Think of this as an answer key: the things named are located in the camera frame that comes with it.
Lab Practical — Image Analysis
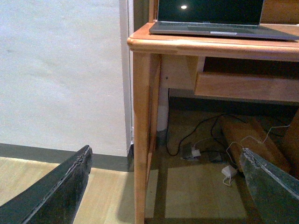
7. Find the wooden pull-out keyboard tray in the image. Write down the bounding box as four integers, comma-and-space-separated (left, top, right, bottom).
194, 72, 299, 103

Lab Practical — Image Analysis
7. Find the grey open laptop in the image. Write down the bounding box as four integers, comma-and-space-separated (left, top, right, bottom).
149, 0, 299, 41

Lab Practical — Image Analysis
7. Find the white power adapter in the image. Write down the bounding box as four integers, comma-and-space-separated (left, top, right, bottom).
221, 165, 237, 178

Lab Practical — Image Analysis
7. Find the white thin cable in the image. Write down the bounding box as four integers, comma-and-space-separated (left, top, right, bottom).
222, 124, 292, 187

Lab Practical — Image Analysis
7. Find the power strip on floor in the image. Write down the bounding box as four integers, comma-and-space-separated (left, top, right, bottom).
181, 144, 224, 163

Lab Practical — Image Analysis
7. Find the wooden chair leg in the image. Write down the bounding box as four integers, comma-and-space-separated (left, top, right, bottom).
220, 116, 291, 173

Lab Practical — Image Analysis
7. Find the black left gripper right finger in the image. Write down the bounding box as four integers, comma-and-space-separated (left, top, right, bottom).
240, 148, 299, 224

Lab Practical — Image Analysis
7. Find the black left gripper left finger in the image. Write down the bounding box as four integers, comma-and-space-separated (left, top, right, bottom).
0, 145, 93, 224

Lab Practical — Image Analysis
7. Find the wooden desk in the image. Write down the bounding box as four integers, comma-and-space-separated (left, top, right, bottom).
127, 0, 299, 224

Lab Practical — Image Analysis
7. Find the black cable on floor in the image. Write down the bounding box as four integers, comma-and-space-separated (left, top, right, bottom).
166, 113, 236, 157

